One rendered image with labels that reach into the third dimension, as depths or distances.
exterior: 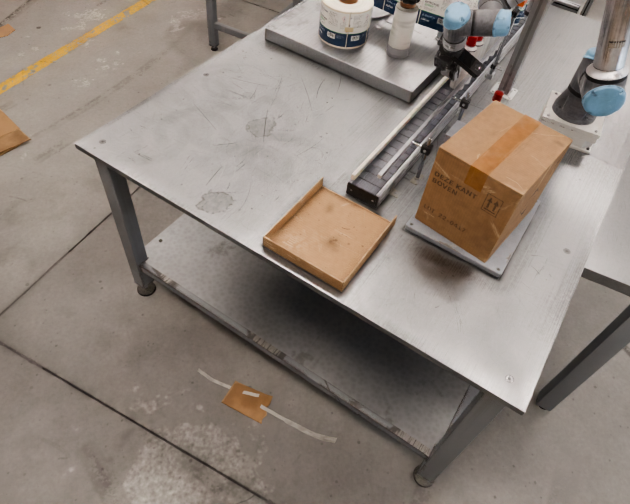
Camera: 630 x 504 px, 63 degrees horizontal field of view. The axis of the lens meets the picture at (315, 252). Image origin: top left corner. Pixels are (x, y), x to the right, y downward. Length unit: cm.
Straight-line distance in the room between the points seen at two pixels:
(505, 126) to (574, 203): 45
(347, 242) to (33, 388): 139
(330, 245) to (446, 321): 38
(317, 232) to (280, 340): 62
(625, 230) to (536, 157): 51
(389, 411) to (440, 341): 61
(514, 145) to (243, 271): 118
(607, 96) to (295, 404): 151
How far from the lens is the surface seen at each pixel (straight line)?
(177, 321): 230
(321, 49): 215
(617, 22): 177
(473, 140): 143
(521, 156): 144
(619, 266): 174
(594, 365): 205
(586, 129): 204
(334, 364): 194
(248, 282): 211
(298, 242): 145
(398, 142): 175
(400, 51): 216
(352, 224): 151
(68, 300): 247
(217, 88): 199
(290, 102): 193
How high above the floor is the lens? 195
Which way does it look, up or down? 51 degrees down
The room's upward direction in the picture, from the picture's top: 8 degrees clockwise
